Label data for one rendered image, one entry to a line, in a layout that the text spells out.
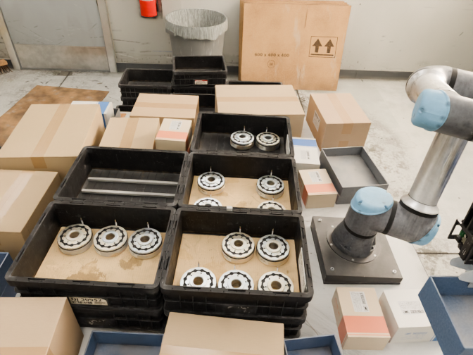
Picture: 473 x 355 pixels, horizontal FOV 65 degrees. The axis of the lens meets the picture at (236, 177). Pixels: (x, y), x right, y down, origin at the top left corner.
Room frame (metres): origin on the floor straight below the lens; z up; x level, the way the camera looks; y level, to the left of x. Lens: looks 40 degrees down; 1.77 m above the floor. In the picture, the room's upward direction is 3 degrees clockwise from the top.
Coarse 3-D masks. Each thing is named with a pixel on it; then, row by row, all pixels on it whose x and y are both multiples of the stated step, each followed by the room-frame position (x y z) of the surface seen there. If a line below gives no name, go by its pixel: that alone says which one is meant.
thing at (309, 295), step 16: (192, 208) 0.83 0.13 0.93; (208, 208) 0.84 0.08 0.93; (176, 224) 0.78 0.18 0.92; (304, 224) 0.79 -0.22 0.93; (304, 240) 0.73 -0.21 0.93; (304, 256) 0.67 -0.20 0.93; (160, 288) 0.55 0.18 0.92; (176, 288) 0.55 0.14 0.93; (192, 288) 0.55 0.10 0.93; (208, 288) 0.55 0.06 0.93; (224, 288) 0.55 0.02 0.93
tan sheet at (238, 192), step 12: (228, 180) 1.10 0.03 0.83; (240, 180) 1.10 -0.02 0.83; (252, 180) 1.11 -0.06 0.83; (192, 192) 1.02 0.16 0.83; (228, 192) 1.03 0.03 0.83; (240, 192) 1.03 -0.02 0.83; (252, 192) 1.04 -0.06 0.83; (288, 192) 1.05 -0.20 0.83; (228, 204) 0.97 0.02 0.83; (240, 204) 0.97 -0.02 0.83; (252, 204) 0.97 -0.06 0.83; (288, 204) 0.98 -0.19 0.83
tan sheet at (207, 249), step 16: (192, 240) 0.79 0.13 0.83; (208, 240) 0.79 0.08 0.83; (256, 240) 0.81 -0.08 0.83; (288, 240) 0.81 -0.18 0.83; (192, 256) 0.73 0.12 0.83; (208, 256) 0.73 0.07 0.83; (256, 256) 0.74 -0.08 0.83; (176, 272) 0.67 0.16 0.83; (224, 272) 0.67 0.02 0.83; (256, 272) 0.68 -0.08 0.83; (288, 272) 0.69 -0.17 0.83; (256, 288) 0.62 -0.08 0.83
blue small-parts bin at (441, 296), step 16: (432, 288) 0.45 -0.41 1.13; (448, 288) 0.47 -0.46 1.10; (464, 288) 0.47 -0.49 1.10; (432, 304) 0.43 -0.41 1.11; (448, 304) 0.45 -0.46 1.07; (464, 304) 0.45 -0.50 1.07; (432, 320) 0.40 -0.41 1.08; (448, 320) 0.38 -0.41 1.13; (464, 320) 0.41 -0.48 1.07; (448, 336) 0.36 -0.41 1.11; (464, 336) 0.38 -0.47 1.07; (448, 352) 0.34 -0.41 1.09; (464, 352) 0.32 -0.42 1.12
